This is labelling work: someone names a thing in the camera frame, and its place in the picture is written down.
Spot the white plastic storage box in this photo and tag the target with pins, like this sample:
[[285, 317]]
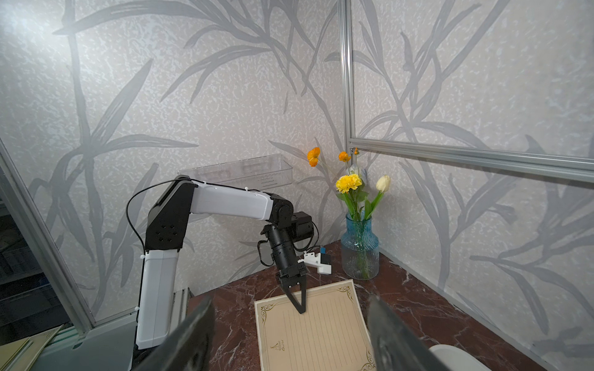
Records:
[[456, 359]]

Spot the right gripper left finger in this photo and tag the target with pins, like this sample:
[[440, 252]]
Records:
[[188, 347]]

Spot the blue glass vase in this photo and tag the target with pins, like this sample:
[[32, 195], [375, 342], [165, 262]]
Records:
[[360, 250]]

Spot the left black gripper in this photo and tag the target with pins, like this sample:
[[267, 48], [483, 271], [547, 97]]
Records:
[[291, 273]]

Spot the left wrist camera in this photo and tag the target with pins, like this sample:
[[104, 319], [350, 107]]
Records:
[[314, 255]]

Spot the clear plastic wall shelf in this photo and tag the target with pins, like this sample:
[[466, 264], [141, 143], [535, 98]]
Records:
[[261, 173]]

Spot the yellow orange flower bouquet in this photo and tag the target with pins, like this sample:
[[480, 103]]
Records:
[[350, 190]]

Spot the aluminium frame rail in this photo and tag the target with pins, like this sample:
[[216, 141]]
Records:
[[440, 141]]

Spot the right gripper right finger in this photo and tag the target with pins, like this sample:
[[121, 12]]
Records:
[[395, 346]]

